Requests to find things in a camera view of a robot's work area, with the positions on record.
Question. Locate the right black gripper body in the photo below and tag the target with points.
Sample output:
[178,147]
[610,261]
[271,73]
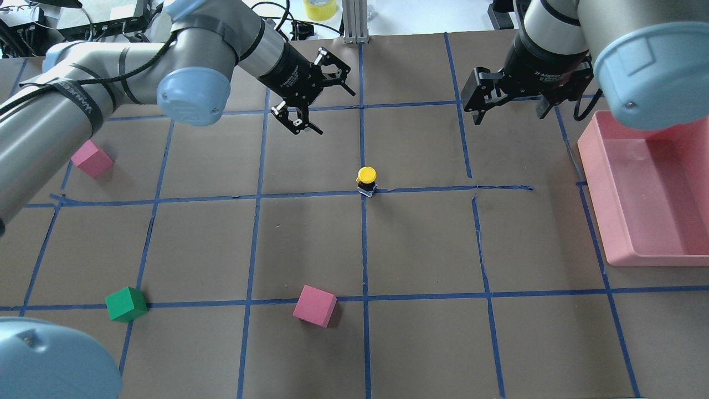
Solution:
[545,71]

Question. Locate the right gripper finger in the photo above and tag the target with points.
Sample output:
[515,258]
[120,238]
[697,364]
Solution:
[549,100]
[483,92]

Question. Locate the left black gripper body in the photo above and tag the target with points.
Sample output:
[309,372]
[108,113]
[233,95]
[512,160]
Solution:
[289,72]

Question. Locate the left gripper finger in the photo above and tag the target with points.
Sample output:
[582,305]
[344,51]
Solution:
[329,70]
[295,117]

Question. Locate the yellow push button switch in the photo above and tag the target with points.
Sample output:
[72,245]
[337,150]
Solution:
[366,181]

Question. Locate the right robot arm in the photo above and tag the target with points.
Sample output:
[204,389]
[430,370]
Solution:
[649,59]

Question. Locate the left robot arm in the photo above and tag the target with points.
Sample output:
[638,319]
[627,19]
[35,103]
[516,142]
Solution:
[188,77]

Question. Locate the yellow tape roll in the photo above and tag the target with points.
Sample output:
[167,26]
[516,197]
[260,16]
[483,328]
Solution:
[318,10]

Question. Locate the pink plastic tray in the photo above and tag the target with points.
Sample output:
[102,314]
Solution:
[649,191]

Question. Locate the pink cube upper left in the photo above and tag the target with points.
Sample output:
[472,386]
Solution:
[92,159]

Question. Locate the pink cube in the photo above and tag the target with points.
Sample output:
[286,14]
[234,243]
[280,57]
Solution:
[92,159]
[315,306]

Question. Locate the pink cube lower centre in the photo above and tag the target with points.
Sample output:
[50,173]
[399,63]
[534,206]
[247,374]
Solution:
[315,306]

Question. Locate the green cube lower left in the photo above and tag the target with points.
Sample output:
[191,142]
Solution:
[126,305]

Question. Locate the aluminium frame post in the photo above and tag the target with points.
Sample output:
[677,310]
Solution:
[355,22]

